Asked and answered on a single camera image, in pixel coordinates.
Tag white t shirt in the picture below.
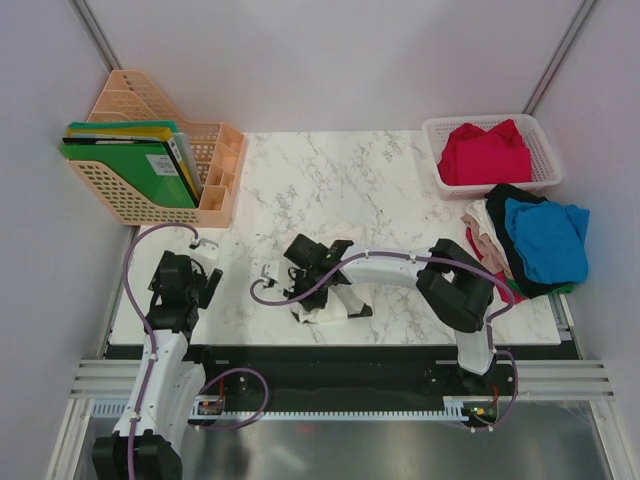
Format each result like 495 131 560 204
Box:
290 222 374 325

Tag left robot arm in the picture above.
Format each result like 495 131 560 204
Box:
91 251 223 479

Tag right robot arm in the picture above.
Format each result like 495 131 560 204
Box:
284 234 494 394

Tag green file folder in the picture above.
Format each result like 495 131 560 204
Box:
59 118 200 209

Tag beige pink t shirt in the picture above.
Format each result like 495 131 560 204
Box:
461 199 513 279

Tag white plastic basket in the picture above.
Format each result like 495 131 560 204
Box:
422 114 563 200

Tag red t shirt in basket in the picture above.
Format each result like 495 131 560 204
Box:
438 119 533 186

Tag peach plastic file organizer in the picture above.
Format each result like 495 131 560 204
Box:
58 70 247 228

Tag black t shirt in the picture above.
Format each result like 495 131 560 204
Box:
485 184 556 299

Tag blue t shirt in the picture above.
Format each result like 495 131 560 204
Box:
505 198 590 285

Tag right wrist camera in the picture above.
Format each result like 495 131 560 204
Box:
261 260 285 288

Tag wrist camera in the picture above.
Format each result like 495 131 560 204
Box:
188 238 219 269
261 260 285 288

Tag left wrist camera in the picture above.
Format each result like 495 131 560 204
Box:
188 238 219 269

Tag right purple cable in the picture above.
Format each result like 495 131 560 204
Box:
249 252 517 434

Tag purple cable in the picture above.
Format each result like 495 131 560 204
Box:
249 252 517 434
92 223 271 480

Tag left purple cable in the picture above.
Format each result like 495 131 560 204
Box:
92 223 271 480

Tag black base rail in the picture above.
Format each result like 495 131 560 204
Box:
184 341 578 411

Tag white slotted cable duct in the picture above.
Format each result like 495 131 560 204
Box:
92 395 501 422

